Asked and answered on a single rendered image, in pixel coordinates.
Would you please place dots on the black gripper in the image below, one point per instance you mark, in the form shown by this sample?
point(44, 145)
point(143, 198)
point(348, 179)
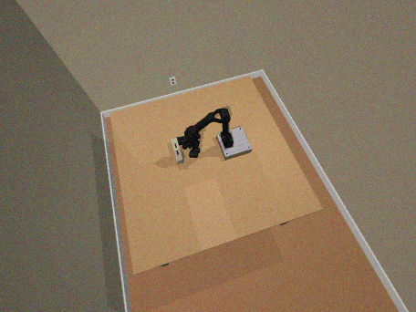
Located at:
point(194, 151)

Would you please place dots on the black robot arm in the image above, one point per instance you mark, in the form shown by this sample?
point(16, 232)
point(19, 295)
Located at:
point(192, 133)

